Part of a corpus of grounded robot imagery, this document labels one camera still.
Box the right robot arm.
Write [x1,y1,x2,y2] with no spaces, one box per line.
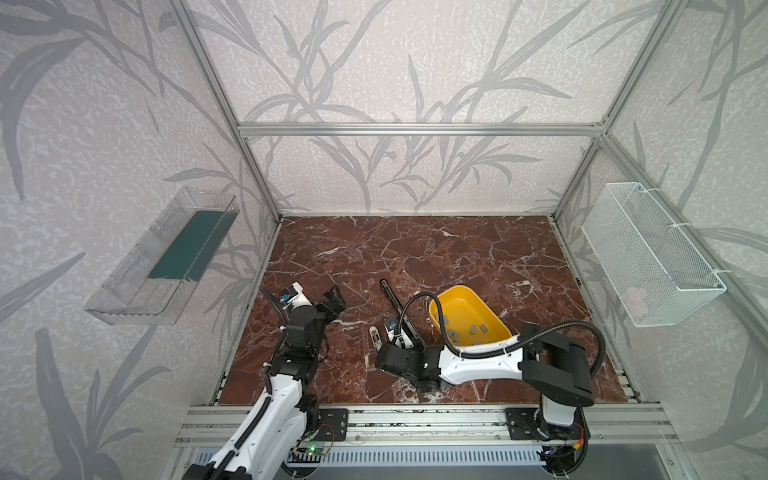
[376,320,606,427]

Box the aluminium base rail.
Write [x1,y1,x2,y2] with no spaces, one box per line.
[173,401,679,468]

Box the green circuit board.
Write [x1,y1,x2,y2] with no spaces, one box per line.
[289,443,333,463]

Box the yellow plastic tray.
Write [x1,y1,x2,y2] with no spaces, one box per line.
[438,285,515,352]

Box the white wire basket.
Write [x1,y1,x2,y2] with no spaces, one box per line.
[582,182,727,328]

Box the clear plastic wall shelf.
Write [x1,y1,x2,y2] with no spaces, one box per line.
[85,187,240,326]

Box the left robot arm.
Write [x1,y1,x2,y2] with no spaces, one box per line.
[183,282,346,479]

